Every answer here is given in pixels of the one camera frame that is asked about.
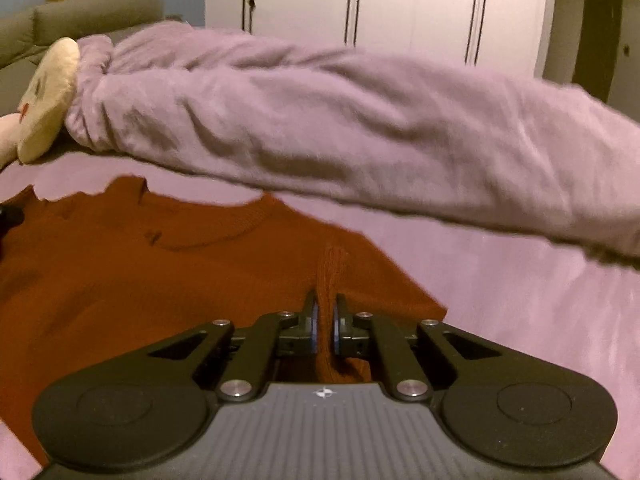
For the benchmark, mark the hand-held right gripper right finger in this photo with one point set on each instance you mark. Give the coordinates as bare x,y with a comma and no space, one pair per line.
336,330

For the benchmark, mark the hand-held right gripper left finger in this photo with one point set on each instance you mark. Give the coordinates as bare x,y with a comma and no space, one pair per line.
314,327

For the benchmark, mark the lilac duvet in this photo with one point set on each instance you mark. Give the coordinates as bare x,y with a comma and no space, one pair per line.
350,130

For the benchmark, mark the lilac bed sheet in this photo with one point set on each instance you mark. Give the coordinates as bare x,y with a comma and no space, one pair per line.
500,300

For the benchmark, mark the green sofa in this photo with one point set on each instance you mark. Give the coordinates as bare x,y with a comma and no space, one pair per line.
75,20

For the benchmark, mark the dark wooden furniture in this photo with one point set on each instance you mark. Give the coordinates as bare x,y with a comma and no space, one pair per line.
600,35

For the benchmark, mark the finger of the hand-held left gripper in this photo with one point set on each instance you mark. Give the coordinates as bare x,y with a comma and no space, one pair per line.
9,217

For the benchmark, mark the brown button cardigan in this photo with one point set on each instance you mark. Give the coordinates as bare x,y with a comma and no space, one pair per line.
125,280

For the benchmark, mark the white wardrobe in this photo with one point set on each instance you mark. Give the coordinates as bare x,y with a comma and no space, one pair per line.
400,5

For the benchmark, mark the cream plush toy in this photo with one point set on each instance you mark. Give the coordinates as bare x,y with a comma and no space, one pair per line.
47,95

